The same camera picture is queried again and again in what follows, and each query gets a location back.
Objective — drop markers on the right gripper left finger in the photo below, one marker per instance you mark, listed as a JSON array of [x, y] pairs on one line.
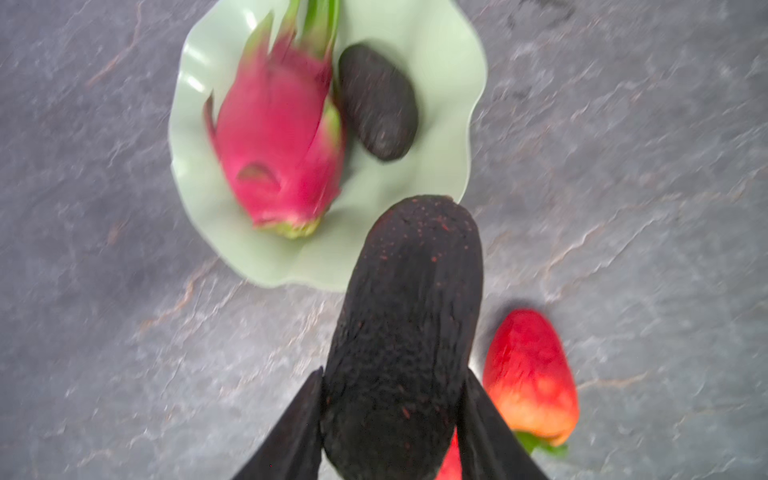
[[292, 449]]

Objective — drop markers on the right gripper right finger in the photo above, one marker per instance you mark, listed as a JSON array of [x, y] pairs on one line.
[[488, 448]]

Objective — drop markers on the red fake strawberry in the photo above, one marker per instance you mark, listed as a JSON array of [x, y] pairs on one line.
[[451, 468], [528, 378]]

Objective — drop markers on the dark fake avocado front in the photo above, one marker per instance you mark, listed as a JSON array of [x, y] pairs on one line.
[[400, 351]]

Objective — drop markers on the dark fake avocado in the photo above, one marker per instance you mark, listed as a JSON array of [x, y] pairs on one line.
[[400, 351], [379, 101]]

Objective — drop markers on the pink fake dragon fruit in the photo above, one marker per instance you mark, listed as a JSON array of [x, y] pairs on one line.
[[278, 135]]

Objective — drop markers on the green wavy fruit bowl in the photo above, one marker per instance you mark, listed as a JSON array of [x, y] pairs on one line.
[[431, 42]]

